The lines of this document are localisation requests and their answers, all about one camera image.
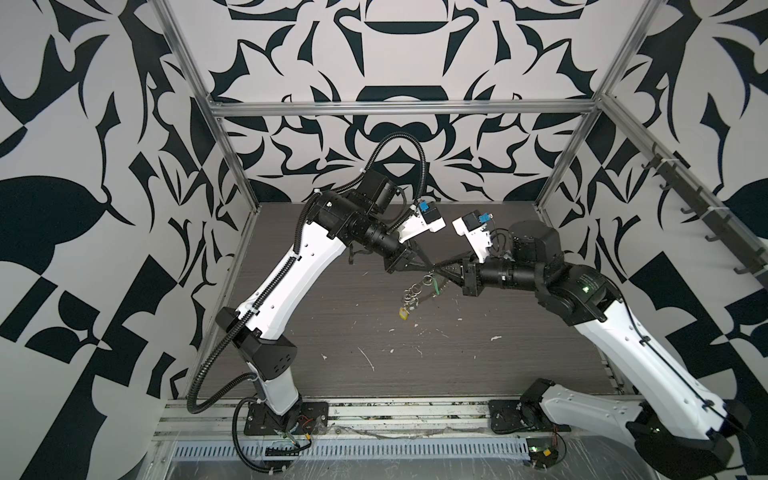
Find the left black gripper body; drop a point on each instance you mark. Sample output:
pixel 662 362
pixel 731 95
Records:
pixel 395 259

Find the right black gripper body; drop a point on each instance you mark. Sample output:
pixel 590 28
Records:
pixel 476 276

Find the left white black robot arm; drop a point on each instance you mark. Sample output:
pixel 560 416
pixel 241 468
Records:
pixel 329 224

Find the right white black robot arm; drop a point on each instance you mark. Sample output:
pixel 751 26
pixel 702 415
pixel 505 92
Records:
pixel 679 428

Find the small green circuit board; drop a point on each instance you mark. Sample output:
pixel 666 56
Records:
pixel 545 453

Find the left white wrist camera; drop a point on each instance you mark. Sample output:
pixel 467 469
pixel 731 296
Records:
pixel 425 217

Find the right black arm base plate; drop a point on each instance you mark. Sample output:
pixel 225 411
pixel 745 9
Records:
pixel 516 416

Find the white slotted cable duct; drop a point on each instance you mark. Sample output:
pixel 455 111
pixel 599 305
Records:
pixel 393 449

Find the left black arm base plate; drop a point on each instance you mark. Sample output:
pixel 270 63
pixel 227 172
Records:
pixel 302 418

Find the black wall hook rail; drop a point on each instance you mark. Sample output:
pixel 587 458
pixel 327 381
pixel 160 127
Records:
pixel 702 204

